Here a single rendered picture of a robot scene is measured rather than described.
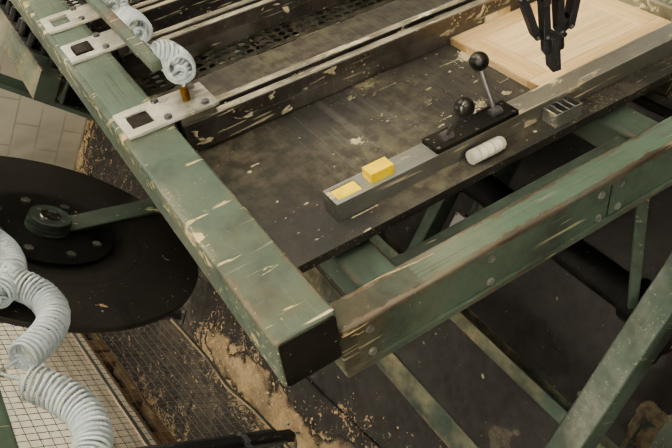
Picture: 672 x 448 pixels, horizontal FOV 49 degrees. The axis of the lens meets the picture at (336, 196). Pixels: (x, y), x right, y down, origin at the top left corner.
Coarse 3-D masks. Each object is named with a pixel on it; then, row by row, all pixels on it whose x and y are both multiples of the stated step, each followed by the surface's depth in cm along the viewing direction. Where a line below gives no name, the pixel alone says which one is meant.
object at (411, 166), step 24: (624, 48) 156; (648, 48) 154; (576, 72) 150; (600, 72) 149; (624, 72) 153; (528, 96) 146; (552, 96) 145; (576, 96) 148; (528, 120) 144; (408, 168) 132; (432, 168) 135; (360, 192) 129; (384, 192) 132; (336, 216) 129
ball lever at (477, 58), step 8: (472, 56) 137; (480, 56) 137; (472, 64) 138; (480, 64) 137; (488, 64) 138; (480, 72) 139; (488, 88) 139; (488, 96) 140; (488, 112) 141; (496, 112) 140
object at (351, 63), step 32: (480, 0) 173; (512, 0) 177; (384, 32) 166; (416, 32) 166; (448, 32) 171; (320, 64) 158; (352, 64) 160; (384, 64) 165; (192, 96) 146; (224, 96) 152; (256, 96) 151; (288, 96) 155; (320, 96) 160; (128, 128) 140; (192, 128) 146; (224, 128) 151
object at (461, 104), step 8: (456, 104) 126; (464, 104) 126; (472, 104) 126; (456, 112) 127; (464, 112) 126; (472, 112) 126; (456, 120) 131; (448, 128) 134; (440, 136) 136; (448, 136) 136
